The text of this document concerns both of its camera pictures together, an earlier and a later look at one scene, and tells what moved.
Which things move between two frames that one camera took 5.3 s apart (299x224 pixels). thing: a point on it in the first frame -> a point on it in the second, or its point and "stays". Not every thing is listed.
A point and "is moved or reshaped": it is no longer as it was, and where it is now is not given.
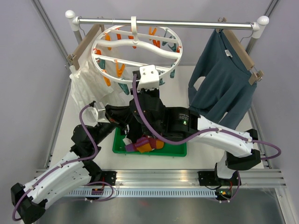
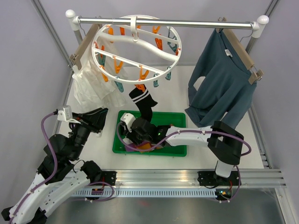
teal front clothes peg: x=172 y=75 is moved or reshaped
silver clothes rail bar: x=258 y=27 stays
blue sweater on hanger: x=227 y=89 stays
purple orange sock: x=141 y=144 stays
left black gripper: x=120 y=115 -> x=93 y=120
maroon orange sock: x=155 y=143 stays
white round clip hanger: x=118 y=52 is moved or reshaped
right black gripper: x=155 y=93 -> x=131 y=136
